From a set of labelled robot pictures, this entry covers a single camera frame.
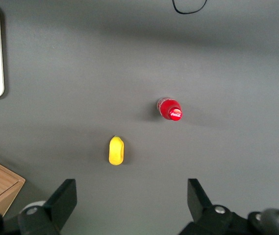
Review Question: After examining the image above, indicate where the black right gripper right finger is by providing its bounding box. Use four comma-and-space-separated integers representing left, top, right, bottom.
178, 178, 265, 235

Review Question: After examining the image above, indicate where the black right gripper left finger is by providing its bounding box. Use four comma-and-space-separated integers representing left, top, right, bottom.
0, 178, 77, 235

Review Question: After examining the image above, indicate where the yellow lemon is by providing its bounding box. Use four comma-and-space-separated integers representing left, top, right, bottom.
108, 135, 126, 166

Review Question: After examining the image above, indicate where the red cola bottle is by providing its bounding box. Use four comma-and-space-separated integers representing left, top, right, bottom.
156, 96, 183, 122

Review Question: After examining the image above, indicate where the black looped table cable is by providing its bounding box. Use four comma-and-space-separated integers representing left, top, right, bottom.
172, 0, 208, 14

